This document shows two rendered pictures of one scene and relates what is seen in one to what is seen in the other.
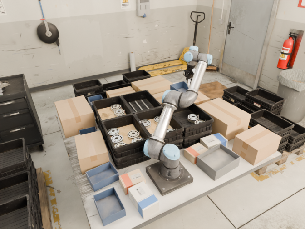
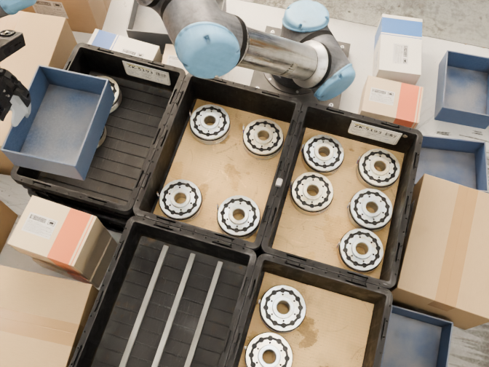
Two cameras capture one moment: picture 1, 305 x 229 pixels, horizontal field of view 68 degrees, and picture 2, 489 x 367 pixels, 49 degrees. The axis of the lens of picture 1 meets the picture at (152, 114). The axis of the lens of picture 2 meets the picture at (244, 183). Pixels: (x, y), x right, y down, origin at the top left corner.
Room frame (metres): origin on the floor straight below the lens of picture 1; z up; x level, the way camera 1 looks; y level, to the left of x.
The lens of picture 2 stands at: (2.03, 0.34, 2.06)
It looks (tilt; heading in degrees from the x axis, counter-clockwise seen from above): 67 degrees down; 218
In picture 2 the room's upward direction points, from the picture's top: 2 degrees clockwise
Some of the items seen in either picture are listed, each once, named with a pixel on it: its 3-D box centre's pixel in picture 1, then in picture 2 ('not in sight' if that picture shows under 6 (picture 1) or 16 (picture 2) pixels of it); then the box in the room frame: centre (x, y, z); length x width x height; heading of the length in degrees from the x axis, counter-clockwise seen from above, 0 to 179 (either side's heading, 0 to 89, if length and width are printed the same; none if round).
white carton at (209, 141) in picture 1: (213, 143); (122, 62); (1.54, -0.52, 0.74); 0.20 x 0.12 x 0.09; 112
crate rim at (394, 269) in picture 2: (125, 130); (344, 190); (1.51, 0.23, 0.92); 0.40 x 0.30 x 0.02; 24
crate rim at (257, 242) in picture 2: (158, 121); (220, 156); (1.64, -0.05, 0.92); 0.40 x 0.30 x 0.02; 24
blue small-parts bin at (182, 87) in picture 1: (183, 90); (61, 121); (1.85, -0.28, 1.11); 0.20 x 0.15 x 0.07; 27
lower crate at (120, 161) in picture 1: (126, 145); not in sight; (1.51, 0.23, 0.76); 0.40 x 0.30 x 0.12; 24
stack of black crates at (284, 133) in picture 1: (264, 136); not in sight; (2.10, -1.31, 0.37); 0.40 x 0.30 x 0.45; 27
